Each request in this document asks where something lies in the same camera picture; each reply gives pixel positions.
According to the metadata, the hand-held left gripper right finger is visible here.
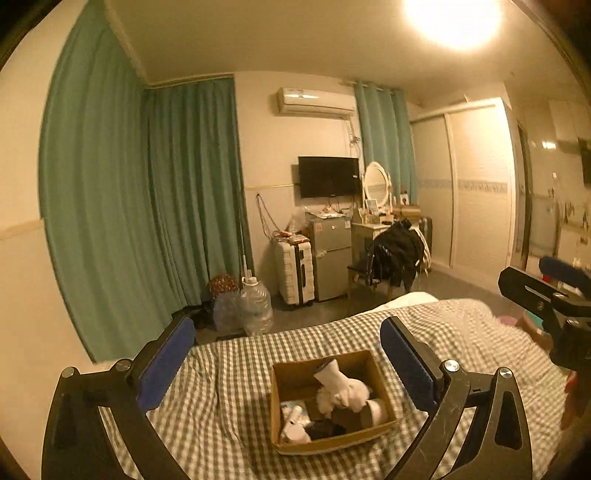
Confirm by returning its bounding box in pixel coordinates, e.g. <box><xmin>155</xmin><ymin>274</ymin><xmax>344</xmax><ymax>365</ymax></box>
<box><xmin>379</xmin><ymin>316</ymin><xmax>533</xmax><ymax>480</ymax></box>

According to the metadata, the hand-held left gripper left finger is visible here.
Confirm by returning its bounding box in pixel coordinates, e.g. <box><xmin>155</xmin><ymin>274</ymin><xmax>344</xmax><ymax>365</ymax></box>
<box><xmin>41</xmin><ymin>315</ymin><xmax>197</xmax><ymax>480</ymax></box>

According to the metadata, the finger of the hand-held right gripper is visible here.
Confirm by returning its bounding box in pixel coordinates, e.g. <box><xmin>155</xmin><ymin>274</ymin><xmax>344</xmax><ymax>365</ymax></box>
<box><xmin>499</xmin><ymin>265</ymin><xmax>570</xmax><ymax>319</ymax></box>
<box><xmin>539</xmin><ymin>256</ymin><xmax>591</xmax><ymax>292</ymax></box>

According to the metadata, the white socks bundle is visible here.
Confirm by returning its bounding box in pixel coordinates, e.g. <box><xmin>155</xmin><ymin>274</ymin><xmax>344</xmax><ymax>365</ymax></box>
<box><xmin>313</xmin><ymin>357</ymin><xmax>376</xmax><ymax>415</ymax></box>

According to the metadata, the dark cloth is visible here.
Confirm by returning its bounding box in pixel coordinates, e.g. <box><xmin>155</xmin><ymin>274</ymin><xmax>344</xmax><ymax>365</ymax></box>
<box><xmin>305</xmin><ymin>419</ymin><xmax>348</xmax><ymax>440</ymax></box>

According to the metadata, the brown cardboard box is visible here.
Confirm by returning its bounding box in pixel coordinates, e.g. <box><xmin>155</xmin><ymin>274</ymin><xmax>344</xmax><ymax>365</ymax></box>
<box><xmin>269</xmin><ymin>350</ymin><xmax>398</xmax><ymax>456</ymax></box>

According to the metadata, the small white bottle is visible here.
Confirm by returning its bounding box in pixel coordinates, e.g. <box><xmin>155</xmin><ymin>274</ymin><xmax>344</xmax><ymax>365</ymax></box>
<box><xmin>281</xmin><ymin>414</ymin><xmax>313</xmax><ymax>445</ymax></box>

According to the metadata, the grey checked blanket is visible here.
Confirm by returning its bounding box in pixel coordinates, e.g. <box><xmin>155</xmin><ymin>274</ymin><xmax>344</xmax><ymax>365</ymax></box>
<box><xmin>99</xmin><ymin>298</ymin><xmax>570</xmax><ymax>480</ymax></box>

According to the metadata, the floral bag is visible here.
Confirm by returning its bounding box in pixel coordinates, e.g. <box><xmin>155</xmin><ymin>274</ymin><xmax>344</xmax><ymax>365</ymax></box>
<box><xmin>206</xmin><ymin>273</ymin><xmax>241</xmax><ymax>297</ymax></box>

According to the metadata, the white slatted wardrobe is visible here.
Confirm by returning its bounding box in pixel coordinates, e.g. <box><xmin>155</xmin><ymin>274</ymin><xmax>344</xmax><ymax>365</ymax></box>
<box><xmin>410</xmin><ymin>98</ymin><xmax>523</xmax><ymax>288</ymax></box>

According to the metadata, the clear water jug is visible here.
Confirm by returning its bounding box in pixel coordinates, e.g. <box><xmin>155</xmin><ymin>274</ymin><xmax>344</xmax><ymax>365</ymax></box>
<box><xmin>237</xmin><ymin>272</ymin><xmax>274</xmax><ymax>336</ymax></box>

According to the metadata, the chair with black jacket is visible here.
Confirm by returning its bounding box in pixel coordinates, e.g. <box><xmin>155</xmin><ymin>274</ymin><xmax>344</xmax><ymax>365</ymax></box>
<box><xmin>347</xmin><ymin>220</ymin><xmax>428</xmax><ymax>296</ymax></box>

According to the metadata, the grey small fridge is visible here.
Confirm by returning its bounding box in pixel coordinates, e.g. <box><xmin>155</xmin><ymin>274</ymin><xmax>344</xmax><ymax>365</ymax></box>
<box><xmin>307</xmin><ymin>216</ymin><xmax>354</xmax><ymax>304</ymax></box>

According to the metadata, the white dressing table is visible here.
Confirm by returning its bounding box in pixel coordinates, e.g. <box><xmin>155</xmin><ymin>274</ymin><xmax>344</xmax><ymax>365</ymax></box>
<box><xmin>351</xmin><ymin>217</ymin><xmax>394</xmax><ymax>266</ymax></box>

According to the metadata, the white ribbed suitcase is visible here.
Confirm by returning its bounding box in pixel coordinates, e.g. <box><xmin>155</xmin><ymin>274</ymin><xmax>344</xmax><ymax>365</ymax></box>
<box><xmin>276</xmin><ymin>235</ymin><xmax>317</xmax><ymax>306</ymax></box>

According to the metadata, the wide green curtain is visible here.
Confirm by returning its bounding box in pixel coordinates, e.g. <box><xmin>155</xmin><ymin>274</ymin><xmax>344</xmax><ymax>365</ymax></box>
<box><xmin>39</xmin><ymin>9</ymin><xmax>256</xmax><ymax>363</ymax></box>

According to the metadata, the clear plastic bag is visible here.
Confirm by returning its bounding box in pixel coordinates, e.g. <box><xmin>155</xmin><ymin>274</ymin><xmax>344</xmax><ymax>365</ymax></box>
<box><xmin>287</xmin><ymin>208</ymin><xmax>309</xmax><ymax>235</ymax></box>

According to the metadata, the white oval mirror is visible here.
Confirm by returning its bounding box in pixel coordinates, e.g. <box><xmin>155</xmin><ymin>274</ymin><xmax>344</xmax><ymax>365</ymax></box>
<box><xmin>363</xmin><ymin>161</ymin><xmax>393</xmax><ymax>216</ymax></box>

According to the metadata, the narrow green curtain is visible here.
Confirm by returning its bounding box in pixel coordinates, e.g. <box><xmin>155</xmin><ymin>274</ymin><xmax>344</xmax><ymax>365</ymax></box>
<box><xmin>355</xmin><ymin>80</ymin><xmax>419</xmax><ymax>205</ymax></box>

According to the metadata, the ceiling light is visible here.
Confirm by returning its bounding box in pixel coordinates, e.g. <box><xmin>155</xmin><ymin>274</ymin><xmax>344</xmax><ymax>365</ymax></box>
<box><xmin>401</xmin><ymin>0</ymin><xmax>505</xmax><ymax>52</ymax></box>

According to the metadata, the white air conditioner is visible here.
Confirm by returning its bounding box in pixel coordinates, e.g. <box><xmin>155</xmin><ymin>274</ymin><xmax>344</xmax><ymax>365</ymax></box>
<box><xmin>276</xmin><ymin>87</ymin><xmax>356</xmax><ymax>117</ymax></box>

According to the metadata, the black wall television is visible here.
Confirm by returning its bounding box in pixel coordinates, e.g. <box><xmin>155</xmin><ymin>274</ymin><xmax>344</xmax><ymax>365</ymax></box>
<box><xmin>298</xmin><ymin>156</ymin><xmax>361</xmax><ymax>199</ymax></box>

